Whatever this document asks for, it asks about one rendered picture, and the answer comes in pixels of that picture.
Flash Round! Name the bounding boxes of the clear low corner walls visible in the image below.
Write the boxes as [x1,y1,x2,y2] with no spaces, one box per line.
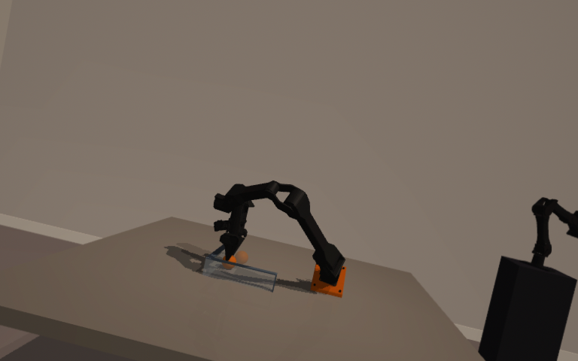
[202,259,275,292]

